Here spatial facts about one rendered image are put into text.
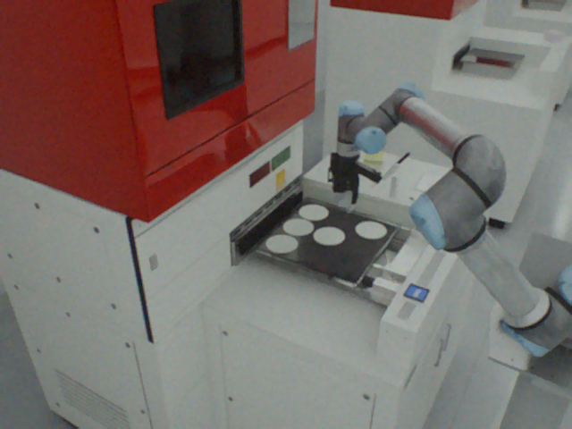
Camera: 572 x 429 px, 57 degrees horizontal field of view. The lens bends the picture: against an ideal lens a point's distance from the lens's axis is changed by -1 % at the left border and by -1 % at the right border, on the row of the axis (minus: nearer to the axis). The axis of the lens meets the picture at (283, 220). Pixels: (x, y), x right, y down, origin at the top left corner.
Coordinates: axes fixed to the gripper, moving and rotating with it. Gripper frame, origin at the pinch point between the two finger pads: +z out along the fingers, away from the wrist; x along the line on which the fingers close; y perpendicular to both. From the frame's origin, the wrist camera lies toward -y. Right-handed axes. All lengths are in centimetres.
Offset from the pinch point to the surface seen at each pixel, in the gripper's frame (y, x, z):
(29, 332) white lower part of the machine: 111, -13, 45
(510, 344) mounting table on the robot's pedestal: -31, 49, 17
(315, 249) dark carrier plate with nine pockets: 12.9, 6.8, 9.4
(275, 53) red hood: 23, -8, -49
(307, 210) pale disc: 9.9, -16.5, 9.5
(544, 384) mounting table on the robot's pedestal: -34, 62, 19
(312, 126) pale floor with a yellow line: -63, -296, 101
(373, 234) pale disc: -7.6, 2.4, 9.5
